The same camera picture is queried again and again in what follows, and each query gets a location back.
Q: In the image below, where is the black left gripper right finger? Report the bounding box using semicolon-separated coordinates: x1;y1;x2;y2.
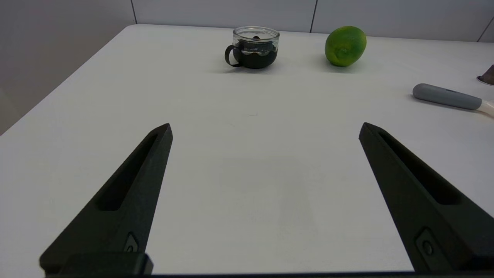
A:
359;122;494;274

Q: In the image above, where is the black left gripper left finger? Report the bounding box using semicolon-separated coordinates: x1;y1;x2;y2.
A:
39;123;173;275

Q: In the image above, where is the grey and white peeler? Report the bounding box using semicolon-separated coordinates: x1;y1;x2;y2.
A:
412;83;494;118

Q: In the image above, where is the dark grey coffee capsule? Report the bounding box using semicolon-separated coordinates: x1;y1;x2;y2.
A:
477;64;494;86

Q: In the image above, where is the green lime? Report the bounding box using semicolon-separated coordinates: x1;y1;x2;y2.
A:
325;26;367;67

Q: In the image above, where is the glass cup with black holder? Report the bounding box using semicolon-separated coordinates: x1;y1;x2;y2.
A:
225;26;280;70

